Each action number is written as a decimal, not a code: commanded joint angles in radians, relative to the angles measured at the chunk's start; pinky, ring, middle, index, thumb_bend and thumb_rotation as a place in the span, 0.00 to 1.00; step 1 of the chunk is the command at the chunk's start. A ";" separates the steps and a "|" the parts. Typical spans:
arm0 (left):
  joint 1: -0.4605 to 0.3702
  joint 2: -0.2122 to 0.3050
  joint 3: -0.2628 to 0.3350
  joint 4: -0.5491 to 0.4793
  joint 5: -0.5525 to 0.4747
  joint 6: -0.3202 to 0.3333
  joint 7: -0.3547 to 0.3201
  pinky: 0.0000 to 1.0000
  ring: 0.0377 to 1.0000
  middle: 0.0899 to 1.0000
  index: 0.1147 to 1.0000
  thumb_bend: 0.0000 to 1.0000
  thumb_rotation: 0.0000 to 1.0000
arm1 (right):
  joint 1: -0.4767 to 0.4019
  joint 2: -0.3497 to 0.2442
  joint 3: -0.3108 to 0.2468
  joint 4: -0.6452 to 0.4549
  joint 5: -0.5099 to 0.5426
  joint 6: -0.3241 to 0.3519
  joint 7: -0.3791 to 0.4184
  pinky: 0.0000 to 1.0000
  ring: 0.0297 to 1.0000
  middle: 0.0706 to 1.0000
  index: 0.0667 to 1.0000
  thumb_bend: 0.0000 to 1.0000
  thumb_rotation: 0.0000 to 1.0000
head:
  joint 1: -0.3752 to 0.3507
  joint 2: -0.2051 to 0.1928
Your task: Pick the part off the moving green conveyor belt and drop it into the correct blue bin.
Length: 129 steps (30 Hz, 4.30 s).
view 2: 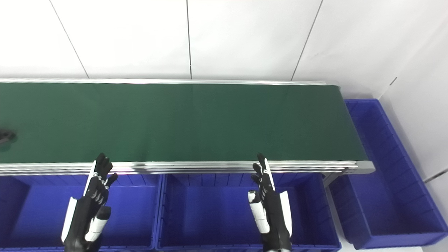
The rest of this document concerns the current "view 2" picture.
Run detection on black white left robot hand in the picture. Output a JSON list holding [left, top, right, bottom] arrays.
[[61, 152, 118, 252]]

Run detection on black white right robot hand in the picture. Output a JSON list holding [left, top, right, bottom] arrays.
[[248, 153, 293, 252]]

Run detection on black flanged machine part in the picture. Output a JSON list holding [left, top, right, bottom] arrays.
[[0, 129, 16, 144]]

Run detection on long blue plastic bin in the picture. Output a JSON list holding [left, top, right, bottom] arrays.
[[329, 99, 448, 250]]

